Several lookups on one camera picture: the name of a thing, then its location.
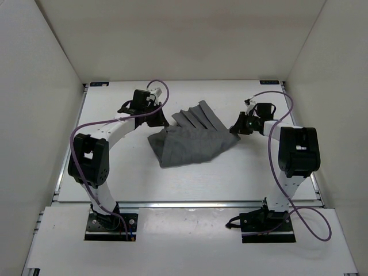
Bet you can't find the grey pleated skirt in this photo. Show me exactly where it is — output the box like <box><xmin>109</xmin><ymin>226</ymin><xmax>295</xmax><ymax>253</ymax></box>
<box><xmin>148</xmin><ymin>100</ymin><xmax>240</xmax><ymax>168</ymax></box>

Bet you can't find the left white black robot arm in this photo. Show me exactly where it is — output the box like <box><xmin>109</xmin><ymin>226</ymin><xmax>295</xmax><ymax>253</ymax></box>
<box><xmin>68</xmin><ymin>87</ymin><xmax>168</xmax><ymax>232</ymax></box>

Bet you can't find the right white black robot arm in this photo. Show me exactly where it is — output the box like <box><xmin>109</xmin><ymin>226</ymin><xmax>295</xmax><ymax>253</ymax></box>
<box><xmin>230</xmin><ymin>100</ymin><xmax>320</xmax><ymax>232</ymax></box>

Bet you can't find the right blue corner label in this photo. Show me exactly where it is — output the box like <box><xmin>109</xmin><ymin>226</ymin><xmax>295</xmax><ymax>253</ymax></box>
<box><xmin>259</xmin><ymin>80</ymin><xmax>280</xmax><ymax>85</ymax></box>

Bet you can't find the blue corner label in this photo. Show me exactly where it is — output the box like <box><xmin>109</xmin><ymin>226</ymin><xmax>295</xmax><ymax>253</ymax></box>
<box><xmin>259</xmin><ymin>80</ymin><xmax>280</xmax><ymax>85</ymax></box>
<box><xmin>89</xmin><ymin>82</ymin><xmax>109</xmax><ymax>87</ymax></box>

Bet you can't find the left blue corner label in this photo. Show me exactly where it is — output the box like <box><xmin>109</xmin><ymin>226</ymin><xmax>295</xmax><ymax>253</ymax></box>
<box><xmin>89</xmin><ymin>82</ymin><xmax>109</xmax><ymax>87</ymax></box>

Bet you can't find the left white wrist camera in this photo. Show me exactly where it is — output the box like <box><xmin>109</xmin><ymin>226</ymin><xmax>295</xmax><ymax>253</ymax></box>
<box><xmin>148</xmin><ymin>87</ymin><xmax>162</xmax><ymax>98</ymax></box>

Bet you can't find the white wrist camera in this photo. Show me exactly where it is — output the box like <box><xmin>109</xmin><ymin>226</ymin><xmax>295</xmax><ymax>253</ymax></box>
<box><xmin>148</xmin><ymin>87</ymin><xmax>162</xmax><ymax>98</ymax></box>
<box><xmin>244</xmin><ymin>97</ymin><xmax>257</xmax><ymax>116</ymax></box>

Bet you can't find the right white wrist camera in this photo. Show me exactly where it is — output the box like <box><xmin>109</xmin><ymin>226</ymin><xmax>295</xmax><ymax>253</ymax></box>
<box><xmin>244</xmin><ymin>97</ymin><xmax>257</xmax><ymax>116</ymax></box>

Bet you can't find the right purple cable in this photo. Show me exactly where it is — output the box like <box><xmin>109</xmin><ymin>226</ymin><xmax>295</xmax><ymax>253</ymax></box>
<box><xmin>248</xmin><ymin>90</ymin><xmax>332</xmax><ymax>242</ymax></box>

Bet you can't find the purple cable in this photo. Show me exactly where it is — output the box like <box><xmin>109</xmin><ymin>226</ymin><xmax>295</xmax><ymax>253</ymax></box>
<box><xmin>70</xmin><ymin>79</ymin><xmax>170</xmax><ymax>242</ymax></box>
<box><xmin>248</xmin><ymin>90</ymin><xmax>332</xmax><ymax>242</ymax></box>

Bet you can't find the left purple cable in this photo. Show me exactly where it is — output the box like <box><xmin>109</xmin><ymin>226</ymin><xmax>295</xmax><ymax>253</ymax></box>
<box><xmin>70</xmin><ymin>79</ymin><xmax>170</xmax><ymax>242</ymax></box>

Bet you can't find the silver aluminium front rail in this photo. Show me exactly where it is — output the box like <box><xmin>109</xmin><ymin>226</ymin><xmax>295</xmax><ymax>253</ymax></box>
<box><xmin>51</xmin><ymin>200</ymin><xmax>323</xmax><ymax>209</ymax></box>

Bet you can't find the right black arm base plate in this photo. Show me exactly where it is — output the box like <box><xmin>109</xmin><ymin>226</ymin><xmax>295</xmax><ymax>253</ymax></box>
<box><xmin>240</xmin><ymin>212</ymin><xmax>296</xmax><ymax>244</ymax></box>

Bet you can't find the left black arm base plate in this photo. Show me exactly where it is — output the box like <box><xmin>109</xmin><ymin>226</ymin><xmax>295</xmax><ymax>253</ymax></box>
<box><xmin>84</xmin><ymin>210</ymin><xmax>139</xmax><ymax>242</ymax></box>

